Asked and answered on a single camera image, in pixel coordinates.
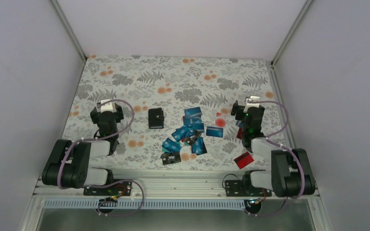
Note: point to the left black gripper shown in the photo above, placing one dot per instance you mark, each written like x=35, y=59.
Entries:
x=118, y=113

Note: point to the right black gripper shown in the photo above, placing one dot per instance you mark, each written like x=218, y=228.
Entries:
x=234, y=108

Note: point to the black leather card holder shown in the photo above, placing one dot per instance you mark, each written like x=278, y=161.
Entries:
x=155, y=118

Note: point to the blue VIP card with chip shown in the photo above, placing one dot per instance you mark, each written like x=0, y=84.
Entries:
x=182, y=133

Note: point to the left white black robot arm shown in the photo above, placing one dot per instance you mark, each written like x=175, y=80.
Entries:
x=77, y=172

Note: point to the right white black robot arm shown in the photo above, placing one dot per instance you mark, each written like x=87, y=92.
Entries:
x=290, y=173

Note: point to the red card far right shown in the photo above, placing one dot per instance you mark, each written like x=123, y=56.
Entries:
x=240, y=134

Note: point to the red card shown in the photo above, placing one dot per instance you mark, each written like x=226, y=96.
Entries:
x=240, y=134
x=244, y=160

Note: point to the blue card centre pile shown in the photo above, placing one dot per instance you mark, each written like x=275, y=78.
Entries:
x=214, y=131

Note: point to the blue striped card upper left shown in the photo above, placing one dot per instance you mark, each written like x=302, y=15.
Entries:
x=193, y=113

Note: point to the red card lower right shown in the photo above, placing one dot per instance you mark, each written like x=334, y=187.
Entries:
x=244, y=160

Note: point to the blue card upper right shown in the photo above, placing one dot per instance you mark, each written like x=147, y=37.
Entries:
x=199, y=147

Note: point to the black VIP card right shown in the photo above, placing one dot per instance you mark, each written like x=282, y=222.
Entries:
x=193, y=138

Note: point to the blue VIP card lower right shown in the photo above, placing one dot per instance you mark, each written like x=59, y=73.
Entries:
x=171, y=146

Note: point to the black card bottom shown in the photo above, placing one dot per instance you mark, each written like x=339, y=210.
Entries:
x=170, y=158

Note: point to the floral patterned table mat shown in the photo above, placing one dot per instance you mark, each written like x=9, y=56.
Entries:
x=173, y=84

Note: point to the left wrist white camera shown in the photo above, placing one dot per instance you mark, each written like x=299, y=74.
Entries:
x=106, y=105

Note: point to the wrist white camera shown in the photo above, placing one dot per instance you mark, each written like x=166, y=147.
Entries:
x=106, y=105
x=251, y=101

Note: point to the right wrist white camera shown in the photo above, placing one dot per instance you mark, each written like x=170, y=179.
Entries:
x=251, y=101

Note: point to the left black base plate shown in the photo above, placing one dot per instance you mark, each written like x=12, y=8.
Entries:
x=120, y=189

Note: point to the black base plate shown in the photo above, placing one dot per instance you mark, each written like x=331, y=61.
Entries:
x=120, y=189
x=236, y=188

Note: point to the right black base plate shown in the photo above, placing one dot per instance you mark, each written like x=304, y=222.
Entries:
x=236, y=188

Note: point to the grey slotted cable duct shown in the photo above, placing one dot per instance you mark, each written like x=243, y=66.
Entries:
x=204, y=204

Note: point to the aluminium front rail frame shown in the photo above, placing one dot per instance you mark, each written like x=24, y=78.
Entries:
x=157, y=184

